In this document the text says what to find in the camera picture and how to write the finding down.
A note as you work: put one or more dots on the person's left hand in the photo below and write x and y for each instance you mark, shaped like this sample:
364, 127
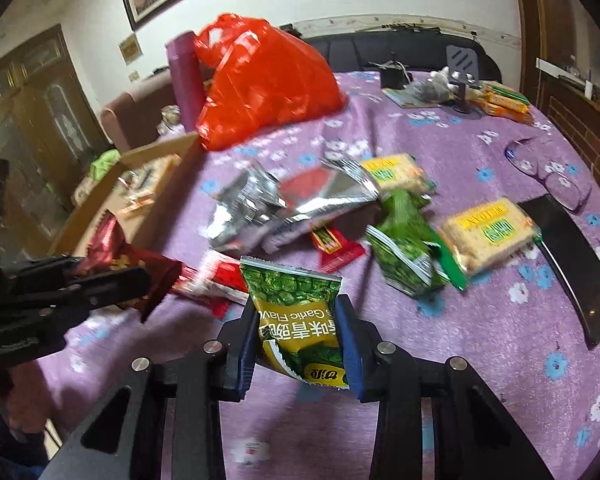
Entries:
10, 400

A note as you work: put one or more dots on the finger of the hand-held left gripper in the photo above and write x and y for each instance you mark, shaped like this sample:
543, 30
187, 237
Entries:
110, 285
50, 267

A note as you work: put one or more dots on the wooden door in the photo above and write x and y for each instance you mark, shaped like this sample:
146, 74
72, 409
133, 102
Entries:
45, 110

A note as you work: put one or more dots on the purple clear glasses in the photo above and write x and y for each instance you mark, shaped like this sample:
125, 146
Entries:
522, 162

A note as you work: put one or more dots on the purple bottle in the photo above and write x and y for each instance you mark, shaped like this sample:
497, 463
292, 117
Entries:
185, 85

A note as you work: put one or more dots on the pile of snack packets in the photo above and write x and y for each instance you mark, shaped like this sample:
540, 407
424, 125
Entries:
137, 195

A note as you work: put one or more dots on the red plastic bag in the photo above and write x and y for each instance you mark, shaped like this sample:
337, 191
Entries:
270, 85

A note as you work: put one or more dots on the green cloth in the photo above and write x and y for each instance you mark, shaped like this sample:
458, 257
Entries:
104, 162

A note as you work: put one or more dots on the yellow cracker packet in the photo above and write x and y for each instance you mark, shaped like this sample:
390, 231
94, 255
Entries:
485, 235
395, 172

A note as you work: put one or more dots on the green pea snack packet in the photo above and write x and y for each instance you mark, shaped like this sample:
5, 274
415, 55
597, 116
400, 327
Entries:
400, 210
405, 265

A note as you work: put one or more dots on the black sofa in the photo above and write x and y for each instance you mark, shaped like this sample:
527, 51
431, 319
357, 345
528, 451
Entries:
350, 50

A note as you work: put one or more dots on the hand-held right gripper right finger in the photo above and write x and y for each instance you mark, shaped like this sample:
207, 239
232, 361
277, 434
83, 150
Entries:
350, 350

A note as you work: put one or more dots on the white tissue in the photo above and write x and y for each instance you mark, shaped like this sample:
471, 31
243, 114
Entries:
439, 76

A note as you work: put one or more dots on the wooden sideboard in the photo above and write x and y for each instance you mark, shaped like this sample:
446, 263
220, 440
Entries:
580, 120

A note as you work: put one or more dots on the blue book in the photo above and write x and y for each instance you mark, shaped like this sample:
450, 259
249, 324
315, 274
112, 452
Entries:
400, 96

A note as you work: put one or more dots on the small red snack packet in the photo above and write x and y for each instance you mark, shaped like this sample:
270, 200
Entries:
337, 250

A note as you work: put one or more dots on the red and white snack packet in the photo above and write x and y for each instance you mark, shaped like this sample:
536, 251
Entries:
215, 275

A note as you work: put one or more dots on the brown armchair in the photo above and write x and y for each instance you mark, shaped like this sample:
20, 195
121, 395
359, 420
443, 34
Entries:
135, 110

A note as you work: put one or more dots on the orange cracker packet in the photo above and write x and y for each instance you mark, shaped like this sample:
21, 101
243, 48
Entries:
505, 110
505, 91

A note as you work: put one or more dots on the purple floral tablecloth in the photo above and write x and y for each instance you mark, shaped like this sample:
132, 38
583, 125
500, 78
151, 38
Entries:
480, 360

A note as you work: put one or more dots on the cardboard box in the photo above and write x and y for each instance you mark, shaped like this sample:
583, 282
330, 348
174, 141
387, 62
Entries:
152, 150

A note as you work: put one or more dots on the small black box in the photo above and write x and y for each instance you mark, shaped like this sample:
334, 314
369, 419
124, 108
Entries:
394, 77

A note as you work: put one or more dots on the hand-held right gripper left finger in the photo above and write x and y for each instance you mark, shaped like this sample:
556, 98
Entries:
247, 342

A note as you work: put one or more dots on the small yellow wall plaque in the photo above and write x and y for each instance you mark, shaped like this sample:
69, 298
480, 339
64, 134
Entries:
130, 49

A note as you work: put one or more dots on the dark red snack packet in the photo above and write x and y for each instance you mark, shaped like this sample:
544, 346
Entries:
125, 255

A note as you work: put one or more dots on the silver foil snack bag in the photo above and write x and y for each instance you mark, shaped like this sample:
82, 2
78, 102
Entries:
260, 210

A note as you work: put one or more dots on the yellow-green pea snack packet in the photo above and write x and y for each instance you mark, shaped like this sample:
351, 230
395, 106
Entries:
290, 310

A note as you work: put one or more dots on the black phone stand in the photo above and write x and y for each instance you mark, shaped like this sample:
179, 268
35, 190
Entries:
462, 60

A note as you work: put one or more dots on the patterned bag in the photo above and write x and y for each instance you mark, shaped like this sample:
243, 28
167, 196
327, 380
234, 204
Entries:
172, 117

